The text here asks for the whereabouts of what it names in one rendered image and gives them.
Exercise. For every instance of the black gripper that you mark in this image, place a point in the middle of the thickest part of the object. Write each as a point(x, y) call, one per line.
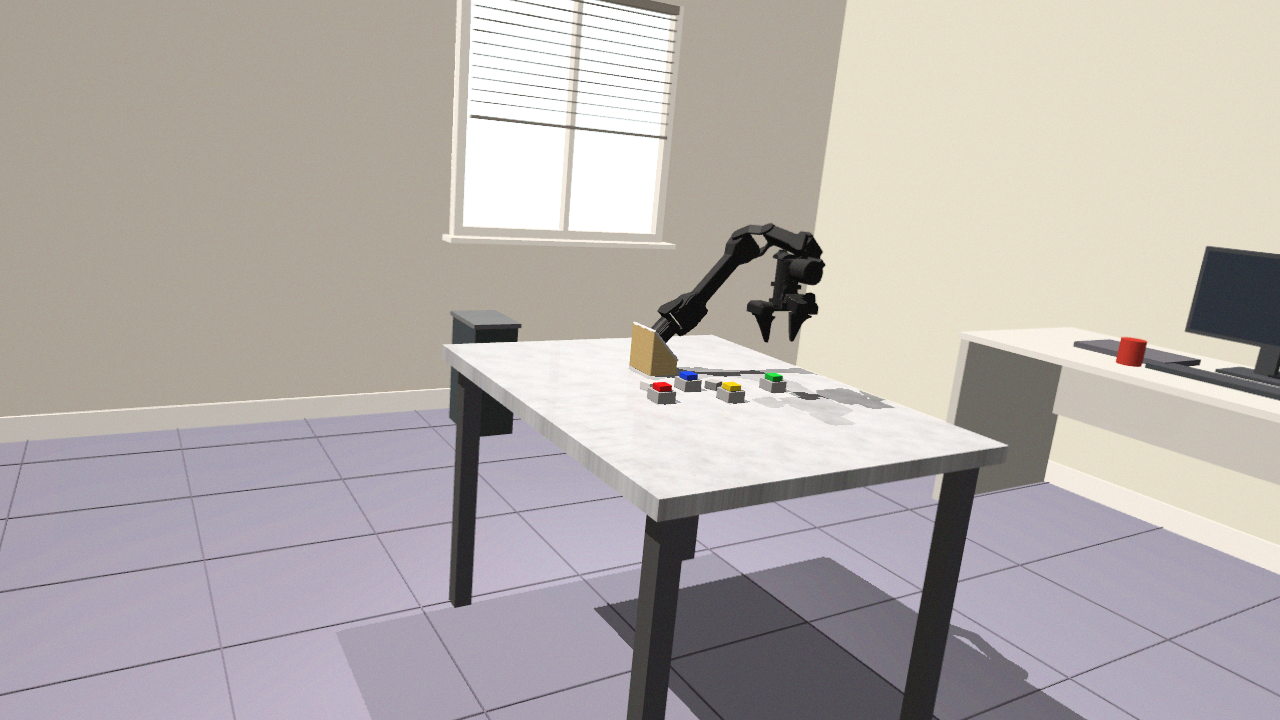
point(763, 310)

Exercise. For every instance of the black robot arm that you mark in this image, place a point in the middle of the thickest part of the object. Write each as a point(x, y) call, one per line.
point(804, 266)

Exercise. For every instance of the yellow button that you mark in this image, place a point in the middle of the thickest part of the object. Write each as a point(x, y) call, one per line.
point(730, 392)

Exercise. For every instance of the green button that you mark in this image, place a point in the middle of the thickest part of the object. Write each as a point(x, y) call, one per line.
point(772, 382)

